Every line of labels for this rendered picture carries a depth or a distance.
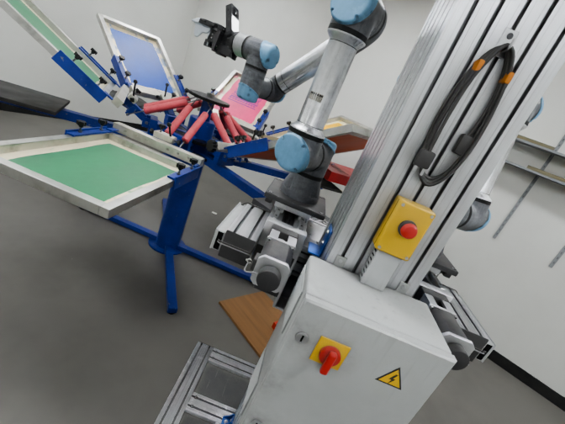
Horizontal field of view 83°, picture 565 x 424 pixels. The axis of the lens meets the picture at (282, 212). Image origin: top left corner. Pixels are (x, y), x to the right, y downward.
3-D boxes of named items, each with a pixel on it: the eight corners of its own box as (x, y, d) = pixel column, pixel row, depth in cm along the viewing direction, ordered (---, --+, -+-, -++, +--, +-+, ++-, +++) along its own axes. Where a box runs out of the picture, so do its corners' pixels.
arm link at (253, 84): (266, 107, 114) (277, 76, 110) (247, 102, 104) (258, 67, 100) (249, 99, 117) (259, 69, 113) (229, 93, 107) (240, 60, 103)
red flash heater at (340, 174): (353, 178, 345) (357, 168, 341) (377, 197, 307) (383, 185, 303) (306, 164, 317) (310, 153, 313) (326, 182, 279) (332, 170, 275)
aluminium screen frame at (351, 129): (393, 145, 189) (392, 138, 189) (352, 131, 142) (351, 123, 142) (285, 161, 236) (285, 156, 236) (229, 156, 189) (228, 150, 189)
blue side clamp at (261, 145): (272, 151, 174) (271, 138, 174) (267, 151, 170) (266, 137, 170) (234, 158, 192) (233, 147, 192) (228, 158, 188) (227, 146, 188)
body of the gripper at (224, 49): (201, 44, 109) (226, 54, 105) (210, 18, 108) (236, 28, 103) (214, 53, 116) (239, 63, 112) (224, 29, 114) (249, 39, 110)
